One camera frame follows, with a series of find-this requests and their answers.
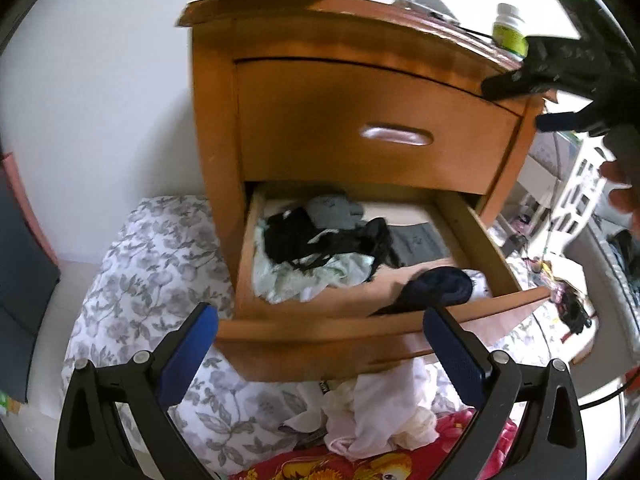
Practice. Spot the grey floral quilt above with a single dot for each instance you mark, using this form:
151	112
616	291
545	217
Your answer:
140	285

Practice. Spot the red floral printed blanket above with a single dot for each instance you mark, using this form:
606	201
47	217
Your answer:
310	465

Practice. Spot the white lace garment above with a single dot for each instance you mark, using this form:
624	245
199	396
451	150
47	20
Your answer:
380	410

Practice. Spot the pink foam mat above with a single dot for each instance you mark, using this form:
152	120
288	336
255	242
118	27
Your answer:
25	195

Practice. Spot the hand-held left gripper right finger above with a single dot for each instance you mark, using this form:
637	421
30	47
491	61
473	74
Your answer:
457	355

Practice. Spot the wooden nightstand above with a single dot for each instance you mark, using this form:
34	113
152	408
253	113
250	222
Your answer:
215	160

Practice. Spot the white cutout rack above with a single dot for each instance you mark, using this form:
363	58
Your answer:
585	185

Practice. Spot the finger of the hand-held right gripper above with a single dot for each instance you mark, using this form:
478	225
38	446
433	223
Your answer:
550	65
565	121

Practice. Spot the white cloth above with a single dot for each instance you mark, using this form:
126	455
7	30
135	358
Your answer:
477	285

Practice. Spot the dark folding panel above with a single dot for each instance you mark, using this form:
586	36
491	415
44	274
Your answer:
20	310

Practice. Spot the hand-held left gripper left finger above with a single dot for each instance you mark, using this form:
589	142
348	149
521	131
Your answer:
187	355

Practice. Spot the wooden nightstand drawer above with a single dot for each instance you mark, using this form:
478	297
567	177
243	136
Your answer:
300	340
310	125

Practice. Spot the grey sock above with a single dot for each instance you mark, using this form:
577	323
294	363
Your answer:
332	210
420	245

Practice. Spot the green label pill bottle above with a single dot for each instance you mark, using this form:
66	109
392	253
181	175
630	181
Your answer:
510	30

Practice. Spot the black lace garment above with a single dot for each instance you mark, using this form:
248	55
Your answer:
300	240

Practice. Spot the navy cloth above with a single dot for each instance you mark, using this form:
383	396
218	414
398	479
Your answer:
435	290

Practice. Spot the person's right hand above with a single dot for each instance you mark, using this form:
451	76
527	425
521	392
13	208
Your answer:
625	180

